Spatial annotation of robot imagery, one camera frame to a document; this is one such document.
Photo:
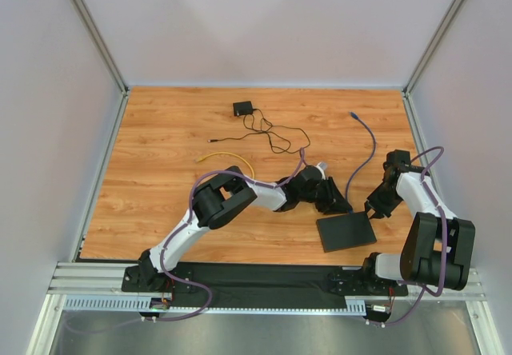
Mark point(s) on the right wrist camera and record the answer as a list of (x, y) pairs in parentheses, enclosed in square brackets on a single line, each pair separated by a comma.
[(397, 158)]

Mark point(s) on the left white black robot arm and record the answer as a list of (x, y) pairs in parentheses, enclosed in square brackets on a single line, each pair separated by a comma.
[(222, 197)]

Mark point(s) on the black power adapter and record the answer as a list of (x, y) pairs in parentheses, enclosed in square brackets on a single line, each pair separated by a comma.
[(242, 108)]

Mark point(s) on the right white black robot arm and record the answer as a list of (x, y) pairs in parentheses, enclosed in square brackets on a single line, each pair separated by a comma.
[(439, 246)]

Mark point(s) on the black network switch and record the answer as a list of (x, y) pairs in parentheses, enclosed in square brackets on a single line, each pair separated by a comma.
[(345, 231)]

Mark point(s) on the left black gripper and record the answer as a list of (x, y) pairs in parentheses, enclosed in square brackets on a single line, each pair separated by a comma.
[(327, 194)]

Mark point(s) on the aluminium frame post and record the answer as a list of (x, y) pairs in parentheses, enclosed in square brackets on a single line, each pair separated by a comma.
[(92, 29), (435, 41)]

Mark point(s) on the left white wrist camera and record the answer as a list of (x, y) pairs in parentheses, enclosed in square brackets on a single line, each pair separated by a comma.
[(321, 167)]

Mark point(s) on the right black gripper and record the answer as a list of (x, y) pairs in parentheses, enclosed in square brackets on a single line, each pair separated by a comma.
[(378, 201)]

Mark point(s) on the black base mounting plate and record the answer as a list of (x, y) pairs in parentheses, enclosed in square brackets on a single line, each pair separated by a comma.
[(261, 299)]

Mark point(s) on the aluminium front rail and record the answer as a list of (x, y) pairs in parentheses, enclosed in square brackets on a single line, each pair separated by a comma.
[(116, 278)]

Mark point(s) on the left aluminium frame post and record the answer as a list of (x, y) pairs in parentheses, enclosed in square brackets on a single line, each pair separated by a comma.
[(92, 29)]

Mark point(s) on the right aluminium frame post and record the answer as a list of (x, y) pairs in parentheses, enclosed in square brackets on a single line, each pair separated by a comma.
[(435, 41)]

